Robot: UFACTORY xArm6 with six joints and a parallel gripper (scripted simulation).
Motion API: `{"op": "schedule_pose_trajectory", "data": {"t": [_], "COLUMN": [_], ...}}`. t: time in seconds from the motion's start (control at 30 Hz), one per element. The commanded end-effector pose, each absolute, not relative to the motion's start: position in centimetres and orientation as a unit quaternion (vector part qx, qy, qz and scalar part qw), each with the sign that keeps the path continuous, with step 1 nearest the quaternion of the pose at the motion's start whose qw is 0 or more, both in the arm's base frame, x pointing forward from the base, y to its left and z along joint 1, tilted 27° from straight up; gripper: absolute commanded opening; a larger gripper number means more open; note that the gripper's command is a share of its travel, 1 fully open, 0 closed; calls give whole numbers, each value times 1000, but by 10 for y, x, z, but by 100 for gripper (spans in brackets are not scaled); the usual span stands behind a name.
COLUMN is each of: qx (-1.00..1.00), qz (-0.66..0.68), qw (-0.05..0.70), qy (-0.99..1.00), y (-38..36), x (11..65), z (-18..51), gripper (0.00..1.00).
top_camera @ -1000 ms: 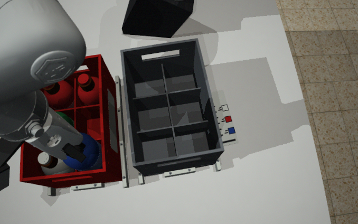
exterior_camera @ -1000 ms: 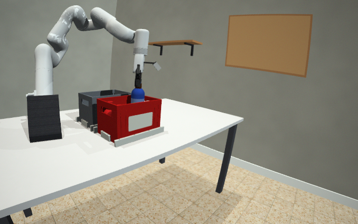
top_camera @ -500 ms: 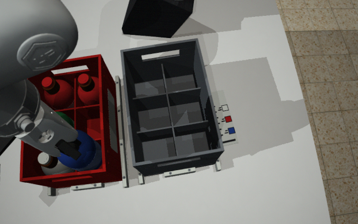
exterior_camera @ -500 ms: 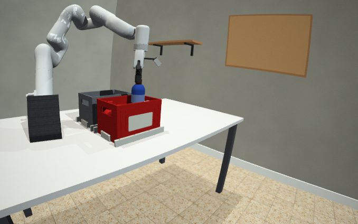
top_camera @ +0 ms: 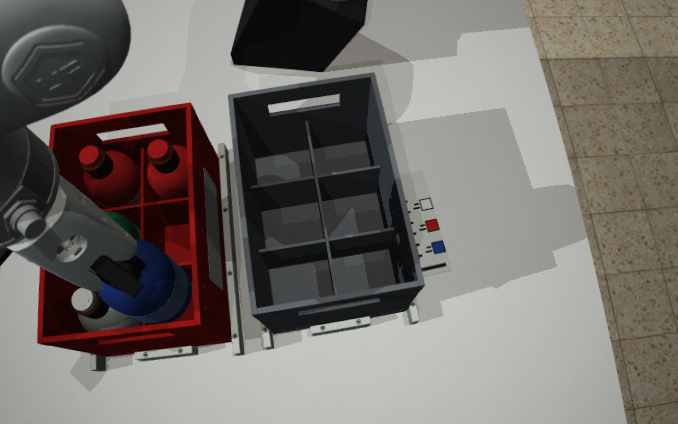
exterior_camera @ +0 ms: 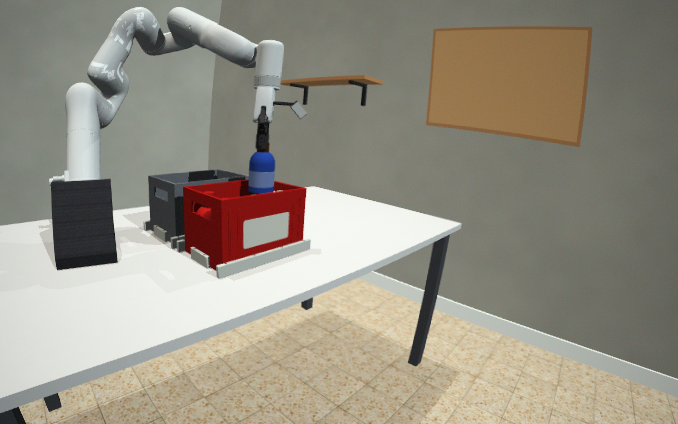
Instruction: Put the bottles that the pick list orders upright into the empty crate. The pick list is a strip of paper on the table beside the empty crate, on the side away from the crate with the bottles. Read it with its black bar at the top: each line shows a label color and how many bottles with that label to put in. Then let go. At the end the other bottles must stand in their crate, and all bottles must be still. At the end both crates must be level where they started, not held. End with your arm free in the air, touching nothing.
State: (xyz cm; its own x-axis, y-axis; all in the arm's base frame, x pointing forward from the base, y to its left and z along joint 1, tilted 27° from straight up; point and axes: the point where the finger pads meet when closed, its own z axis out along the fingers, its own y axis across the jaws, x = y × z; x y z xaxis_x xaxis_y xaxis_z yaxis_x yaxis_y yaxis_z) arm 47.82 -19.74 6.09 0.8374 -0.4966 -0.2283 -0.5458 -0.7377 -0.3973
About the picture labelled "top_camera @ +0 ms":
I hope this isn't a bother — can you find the blue bottle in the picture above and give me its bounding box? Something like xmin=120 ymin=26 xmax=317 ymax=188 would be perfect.
xmin=97 ymin=239 xmax=192 ymax=325

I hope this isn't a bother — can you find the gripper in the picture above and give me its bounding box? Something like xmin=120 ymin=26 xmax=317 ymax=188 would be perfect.
xmin=0 ymin=143 xmax=146 ymax=298

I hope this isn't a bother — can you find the green bottle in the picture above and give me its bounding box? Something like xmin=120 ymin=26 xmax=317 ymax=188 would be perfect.
xmin=104 ymin=211 xmax=141 ymax=239

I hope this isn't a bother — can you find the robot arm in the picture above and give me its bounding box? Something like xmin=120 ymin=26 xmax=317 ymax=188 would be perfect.
xmin=0 ymin=0 xmax=131 ymax=244

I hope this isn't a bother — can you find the white paper pick list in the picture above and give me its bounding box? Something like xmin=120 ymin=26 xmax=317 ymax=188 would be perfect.
xmin=400 ymin=170 xmax=452 ymax=277

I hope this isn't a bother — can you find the red bottle crate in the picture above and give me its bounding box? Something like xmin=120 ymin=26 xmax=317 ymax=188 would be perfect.
xmin=37 ymin=102 xmax=232 ymax=357

